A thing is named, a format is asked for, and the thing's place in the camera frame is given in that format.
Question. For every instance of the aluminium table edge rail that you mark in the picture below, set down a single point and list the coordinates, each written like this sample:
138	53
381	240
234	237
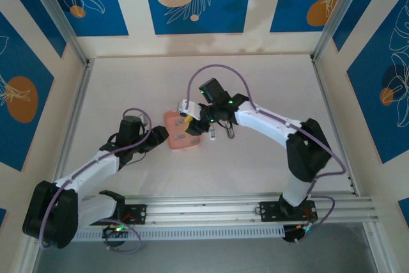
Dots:
329	103
75	116

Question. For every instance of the aluminium frame post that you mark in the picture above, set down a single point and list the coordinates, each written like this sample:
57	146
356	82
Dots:
54	7
338	7

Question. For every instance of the black mounting plate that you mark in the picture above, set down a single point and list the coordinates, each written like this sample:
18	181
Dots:
137	213
270	212

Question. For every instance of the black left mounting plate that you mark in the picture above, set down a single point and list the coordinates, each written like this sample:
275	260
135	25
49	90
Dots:
137	213

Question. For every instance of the pink plastic tray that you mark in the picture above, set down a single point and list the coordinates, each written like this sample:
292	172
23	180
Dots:
175	143

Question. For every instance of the black controller board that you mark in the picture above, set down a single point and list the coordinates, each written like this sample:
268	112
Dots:
113	231
298	232

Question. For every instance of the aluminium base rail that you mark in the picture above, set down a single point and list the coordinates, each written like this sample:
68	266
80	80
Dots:
204	206

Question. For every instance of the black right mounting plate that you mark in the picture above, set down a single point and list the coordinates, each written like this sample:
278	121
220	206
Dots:
270	212

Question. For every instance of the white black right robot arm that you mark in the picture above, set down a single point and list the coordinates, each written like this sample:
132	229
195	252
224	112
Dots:
271	126

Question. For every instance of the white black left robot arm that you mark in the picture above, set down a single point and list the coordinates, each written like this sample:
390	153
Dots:
89	174

